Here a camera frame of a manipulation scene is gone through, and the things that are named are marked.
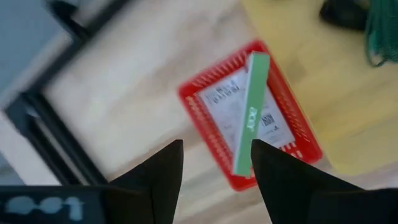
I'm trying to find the white green card reader box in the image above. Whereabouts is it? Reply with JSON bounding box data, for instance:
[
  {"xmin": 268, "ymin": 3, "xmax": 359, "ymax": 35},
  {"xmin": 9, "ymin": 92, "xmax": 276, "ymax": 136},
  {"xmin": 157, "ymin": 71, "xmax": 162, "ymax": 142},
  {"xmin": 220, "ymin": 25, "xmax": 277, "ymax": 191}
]
[
  {"xmin": 197, "ymin": 67, "xmax": 296, "ymax": 154},
  {"xmin": 232, "ymin": 52, "xmax": 271, "ymax": 177}
]

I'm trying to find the black aluminium table frame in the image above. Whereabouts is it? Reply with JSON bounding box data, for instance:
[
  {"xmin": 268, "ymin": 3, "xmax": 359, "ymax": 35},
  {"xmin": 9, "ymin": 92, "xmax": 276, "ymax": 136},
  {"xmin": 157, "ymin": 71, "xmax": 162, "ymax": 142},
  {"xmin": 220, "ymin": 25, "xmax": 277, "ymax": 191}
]
[{"xmin": 2, "ymin": 0, "xmax": 131, "ymax": 187}]

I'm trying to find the yellow translucent plastic bin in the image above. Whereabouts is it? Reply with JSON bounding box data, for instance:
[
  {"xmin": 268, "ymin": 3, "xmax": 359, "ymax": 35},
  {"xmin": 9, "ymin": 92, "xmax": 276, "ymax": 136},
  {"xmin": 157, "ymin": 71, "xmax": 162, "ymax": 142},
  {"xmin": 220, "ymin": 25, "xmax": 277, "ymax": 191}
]
[{"xmin": 241, "ymin": 0, "xmax": 398, "ymax": 177}]

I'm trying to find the green cable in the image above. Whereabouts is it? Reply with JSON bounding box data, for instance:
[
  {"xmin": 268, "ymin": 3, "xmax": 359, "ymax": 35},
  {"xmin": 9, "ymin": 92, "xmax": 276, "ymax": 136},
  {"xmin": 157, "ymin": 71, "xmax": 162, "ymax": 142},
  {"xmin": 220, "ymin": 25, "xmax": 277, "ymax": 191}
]
[{"xmin": 365, "ymin": 0, "xmax": 398, "ymax": 68}]

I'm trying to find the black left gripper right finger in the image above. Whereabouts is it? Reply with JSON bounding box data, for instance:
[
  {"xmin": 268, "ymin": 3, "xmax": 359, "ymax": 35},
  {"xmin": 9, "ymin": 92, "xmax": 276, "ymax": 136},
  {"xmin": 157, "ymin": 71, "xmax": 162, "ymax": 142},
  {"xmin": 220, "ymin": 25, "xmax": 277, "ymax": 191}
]
[{"xmin": 250, "ymin": 139, "xmax": 364, "ymax": 224}]

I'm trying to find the red slotted plastic basket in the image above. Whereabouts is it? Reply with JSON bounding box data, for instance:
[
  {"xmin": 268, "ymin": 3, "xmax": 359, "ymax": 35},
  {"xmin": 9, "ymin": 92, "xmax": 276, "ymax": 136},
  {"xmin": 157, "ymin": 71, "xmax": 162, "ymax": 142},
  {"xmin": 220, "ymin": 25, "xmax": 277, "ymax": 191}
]
[{"xmin": 177, "ymin": 39, "xmax": 324, "ymax": 192}]

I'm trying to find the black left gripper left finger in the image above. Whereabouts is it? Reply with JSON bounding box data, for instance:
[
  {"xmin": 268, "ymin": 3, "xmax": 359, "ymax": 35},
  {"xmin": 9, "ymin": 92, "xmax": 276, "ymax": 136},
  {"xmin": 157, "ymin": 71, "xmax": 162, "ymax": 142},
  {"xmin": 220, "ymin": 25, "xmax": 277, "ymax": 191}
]
[{"xmin": 108, "ymin": 139, "xmax": 184, "ymax": 224}]

